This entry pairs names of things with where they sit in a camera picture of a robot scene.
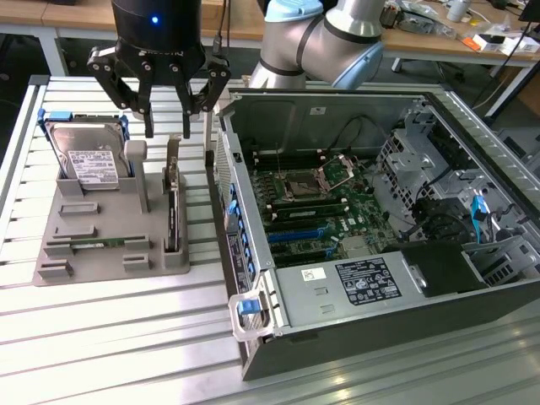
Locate black RAM stick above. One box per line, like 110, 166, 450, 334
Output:
272, 202, 349, 224

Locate metal socket cover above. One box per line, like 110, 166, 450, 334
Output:
316, 153, 359, 190

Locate black desk cable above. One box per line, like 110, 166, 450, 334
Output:
483, 20, 537, 120

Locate grey metal case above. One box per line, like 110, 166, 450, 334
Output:
495, 125, 540, 170

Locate black plastic cover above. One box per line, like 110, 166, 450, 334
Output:
398, 241, 500, 300

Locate electronics in clear bag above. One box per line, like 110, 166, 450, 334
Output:
379, 0, 438, 35

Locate clear handle with blue latch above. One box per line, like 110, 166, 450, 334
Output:
227, 289, 276, 343

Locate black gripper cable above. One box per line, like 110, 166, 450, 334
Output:
212, 0, 232, 57

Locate green RAM stick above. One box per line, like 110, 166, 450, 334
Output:
69, 238, 127, 250

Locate black RAM slot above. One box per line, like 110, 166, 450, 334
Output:
251, 150, 322, 164
254, 158, 326, 171

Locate blue flat wire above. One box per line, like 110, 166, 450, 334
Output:
471, 193, 491, 246

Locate green motherboard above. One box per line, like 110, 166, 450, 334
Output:
248, 149, 402, 270

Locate grey plastic parts rack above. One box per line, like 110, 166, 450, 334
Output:
32, 140, 193, 288

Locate graphics card with metal bracket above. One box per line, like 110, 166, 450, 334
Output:
162, 133, 183, 254

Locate black wire bundle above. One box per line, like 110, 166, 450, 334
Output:
409, 197, 470, 242

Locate blue slot retention clips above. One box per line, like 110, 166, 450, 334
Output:
224, 180, 259, 280

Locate grey power supply unit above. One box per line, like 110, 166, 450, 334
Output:
269, 251, 428, 331

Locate hard disk with blue carrier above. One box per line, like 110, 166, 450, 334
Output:
37, 108, 134, 192

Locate thin metal locking lever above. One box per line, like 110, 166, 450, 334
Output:
273, 142, 286, 181

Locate white cup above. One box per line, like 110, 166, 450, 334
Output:
445, 0, 472, 23

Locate blue expansion slot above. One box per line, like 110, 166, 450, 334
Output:
267, 226, 333, 245

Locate black expansion slot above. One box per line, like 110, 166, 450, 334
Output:
269, 247, 335, 266

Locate CPU socket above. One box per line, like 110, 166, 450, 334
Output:
281, 170, 321, 203

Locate thin black wire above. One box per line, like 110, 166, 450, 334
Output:
336, 115, 384, 154

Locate white box with black print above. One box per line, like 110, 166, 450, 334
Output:
499, 34, 540, 57

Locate silver disk bay cage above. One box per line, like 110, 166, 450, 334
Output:
374, 108, 466, 213

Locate orange and white box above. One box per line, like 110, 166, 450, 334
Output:
461, 32, 507, 54

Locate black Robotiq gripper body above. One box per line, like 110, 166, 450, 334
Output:
111, 0, 208, 88

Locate wooden desk with white frame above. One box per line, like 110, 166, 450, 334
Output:
0, 0, 540, 78

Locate open black PC case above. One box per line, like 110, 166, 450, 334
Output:
203, 86, 540, 383

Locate black monitor stand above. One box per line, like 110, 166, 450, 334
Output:
516, 0, 540, 23

